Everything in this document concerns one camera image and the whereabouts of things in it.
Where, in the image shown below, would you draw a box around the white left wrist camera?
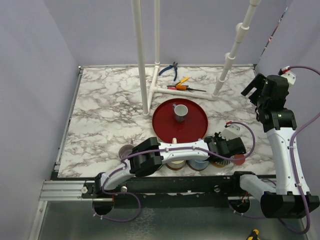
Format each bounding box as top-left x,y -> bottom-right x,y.
219,123 -> 241,141

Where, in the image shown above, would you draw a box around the yellow black tool handle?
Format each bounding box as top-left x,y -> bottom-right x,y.
246,229 -> 260,240

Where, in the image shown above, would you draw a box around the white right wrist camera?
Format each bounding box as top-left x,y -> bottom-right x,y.
278,66 -> 297,87

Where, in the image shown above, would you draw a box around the ribbed grey cup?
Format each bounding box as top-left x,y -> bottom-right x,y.
216,160 -> 231,168

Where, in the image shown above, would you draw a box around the black metal base rail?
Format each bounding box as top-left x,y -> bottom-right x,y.
49,174 -> 261,209

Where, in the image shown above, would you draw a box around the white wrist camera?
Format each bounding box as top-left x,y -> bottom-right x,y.
278,66 -> 297,87
219,123 -> 241,141

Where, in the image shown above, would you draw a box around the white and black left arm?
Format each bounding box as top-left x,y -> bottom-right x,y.
93,135 -> 246,198

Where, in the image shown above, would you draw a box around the thin red round coaster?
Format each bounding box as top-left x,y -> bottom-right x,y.
232,154 -> 246,166

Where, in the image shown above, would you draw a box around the cream yellow mug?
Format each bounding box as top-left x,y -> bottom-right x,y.
165,160 -> 186,171

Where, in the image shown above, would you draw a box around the orange handled screwdriver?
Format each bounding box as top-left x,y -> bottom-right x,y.
175,85 -> 206,92

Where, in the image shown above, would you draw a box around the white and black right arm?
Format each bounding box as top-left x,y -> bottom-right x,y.
229,73 -> 320,219

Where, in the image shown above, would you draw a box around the yellow utility knife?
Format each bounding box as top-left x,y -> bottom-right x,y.
176,77 -> 190,86

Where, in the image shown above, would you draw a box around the small grey cup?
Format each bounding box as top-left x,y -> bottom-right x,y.
172,104 -> 189,123

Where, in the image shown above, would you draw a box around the light blue mug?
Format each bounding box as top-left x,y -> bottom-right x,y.
187,160 -> 209,171

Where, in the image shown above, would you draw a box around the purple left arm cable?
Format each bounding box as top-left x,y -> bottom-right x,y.
100,121 -> 256,196

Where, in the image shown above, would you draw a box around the dark red round tray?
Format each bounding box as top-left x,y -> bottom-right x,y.
152,98 -> 209,143

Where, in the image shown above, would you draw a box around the blue handled pliers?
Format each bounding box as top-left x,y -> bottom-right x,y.
158,62 -> 178,82

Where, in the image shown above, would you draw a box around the aluminium table edge strip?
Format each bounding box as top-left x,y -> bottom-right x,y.
53,66 -> 84,172

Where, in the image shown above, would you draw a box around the woven rattan coaster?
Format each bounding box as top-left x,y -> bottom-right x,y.
210,162 -> 222,168

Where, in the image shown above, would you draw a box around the white PVC pipe frame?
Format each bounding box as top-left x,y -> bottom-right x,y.
131,0 -> 261,118

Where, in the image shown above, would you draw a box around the lilac mug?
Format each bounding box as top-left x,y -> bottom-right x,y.
118,138 -> 135,160

